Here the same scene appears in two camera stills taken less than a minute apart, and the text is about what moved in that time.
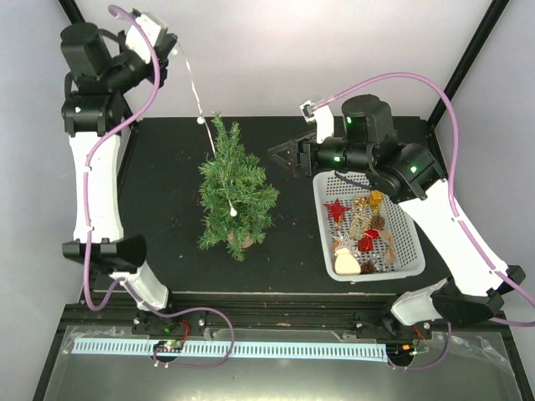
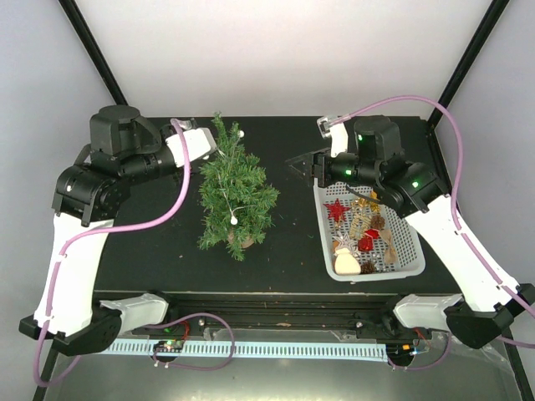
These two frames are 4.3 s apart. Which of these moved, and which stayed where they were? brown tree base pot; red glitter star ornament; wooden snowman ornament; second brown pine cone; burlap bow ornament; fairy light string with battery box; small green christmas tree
Moved: fairy light string with battery box
Stayed: wooden snowman ornament; small green christmas tree; red glitter star ornament; second brown pine cone; brown tree base pot; burlap bow ornament
